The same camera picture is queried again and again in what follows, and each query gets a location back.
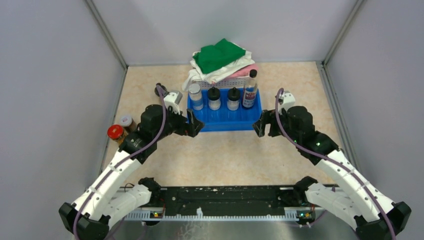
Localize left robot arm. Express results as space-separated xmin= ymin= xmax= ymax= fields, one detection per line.
xmin=59 ymin=104 xmax=205 ymax=240

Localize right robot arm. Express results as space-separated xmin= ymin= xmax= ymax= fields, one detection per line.
xmin=252 ymin=106 xmax=412 ymax=240

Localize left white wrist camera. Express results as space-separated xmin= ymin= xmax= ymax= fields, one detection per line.
xmin=164 ymin=90 xmax=183 ymax=114

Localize black-capped squeeze bottle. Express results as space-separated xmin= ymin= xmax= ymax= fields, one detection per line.
xmin=207 ymin=86 xmax=221 ymax=111
xmin=226 ymin=87 xmax=241 ymax=111

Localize white folded cloth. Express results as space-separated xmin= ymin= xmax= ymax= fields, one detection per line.
xmin=181 ymin=50 xmax=256 ymax=92

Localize silver-lidded clear shaker bottle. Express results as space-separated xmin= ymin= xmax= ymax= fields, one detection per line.
xmin=188 ymin=83 xmax=204 ymax=111

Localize red-lidded jar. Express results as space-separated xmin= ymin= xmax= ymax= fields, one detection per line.
xmin=107 ymin=124 xmax=126 ymax=145

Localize tall dark sauce bottle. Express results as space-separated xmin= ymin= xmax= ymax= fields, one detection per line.
xmin=241 ymin=69 xmax=258 ymax=109

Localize white-lidded brown spice jar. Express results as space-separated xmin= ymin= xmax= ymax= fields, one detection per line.
xmin=118 ymin=114 xmax=137 ymax=133

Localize pink folded cloth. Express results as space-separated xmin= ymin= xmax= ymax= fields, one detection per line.
xmin=225 ymin=63 xmax=259 ymax=80

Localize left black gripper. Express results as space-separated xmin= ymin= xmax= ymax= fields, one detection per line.
xmin=153 ymin=104 xmax=205 ymax=141

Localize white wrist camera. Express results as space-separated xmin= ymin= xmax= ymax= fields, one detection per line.
xmin=164 ymin=90 xmax=183 ymax=114
xmin=277 ymin=90 xmax=296 ymax=113

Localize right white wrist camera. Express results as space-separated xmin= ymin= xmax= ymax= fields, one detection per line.
xmin=277 ymin=90 xmax=296 ymax=113

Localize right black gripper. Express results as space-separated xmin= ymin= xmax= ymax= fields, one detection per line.
xmin=251 ymin=105 xmax=301 ymax=144

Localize small black cap bottle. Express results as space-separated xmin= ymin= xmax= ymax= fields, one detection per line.
xmin=154 ymin=82 xmax=169 ymax=98

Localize green folded cloth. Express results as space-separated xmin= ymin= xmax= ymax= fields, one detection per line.
xmin=192 ymin=38 xmax=246 ymax=74

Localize blue plastic divided tray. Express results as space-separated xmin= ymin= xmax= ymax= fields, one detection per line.
xmin=187 ymin=88 xmax=262 ymax=132

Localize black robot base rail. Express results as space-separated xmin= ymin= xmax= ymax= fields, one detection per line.
xmin=122 ymin=185 xmax=335 ymax=222

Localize white plastic basket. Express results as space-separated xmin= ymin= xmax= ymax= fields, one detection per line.
xmin=193 ymin=75 xmax=249 ymax=90

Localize purple cable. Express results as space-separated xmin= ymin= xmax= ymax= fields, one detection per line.
xmin=72 ymin=84 xmax=168 ymax=240
xmin=274 ymin=87 xmax=398 ymax=240

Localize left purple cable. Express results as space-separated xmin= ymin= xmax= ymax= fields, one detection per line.
xmin=72 ymin=84 xmax=168 ymax=240

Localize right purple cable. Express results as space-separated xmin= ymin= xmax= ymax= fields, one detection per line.
xmin=274 ymin=87 xmax=398 ymax=240

